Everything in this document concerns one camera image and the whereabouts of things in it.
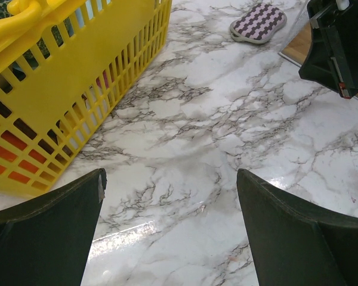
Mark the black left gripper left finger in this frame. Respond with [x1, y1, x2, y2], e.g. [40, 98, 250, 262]
[0, 168, 107, 285]

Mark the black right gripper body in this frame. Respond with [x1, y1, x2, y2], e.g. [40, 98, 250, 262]
[332, 1, 358, 98]

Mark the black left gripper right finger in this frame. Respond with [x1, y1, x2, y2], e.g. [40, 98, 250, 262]
[237, 169, 358, 285]

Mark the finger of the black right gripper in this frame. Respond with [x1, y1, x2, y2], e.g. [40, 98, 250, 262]
[299, 1, 341, 92]

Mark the purple wavy striped sponge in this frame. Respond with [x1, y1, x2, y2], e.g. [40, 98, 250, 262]
[229, 3, 287, 45]

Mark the yellow plastic basket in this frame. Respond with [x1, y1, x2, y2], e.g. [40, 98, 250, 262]
[0, 0, 171, 197]

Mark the green netted melon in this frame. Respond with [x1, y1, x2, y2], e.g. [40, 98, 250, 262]
[36, 18, 72, 59]

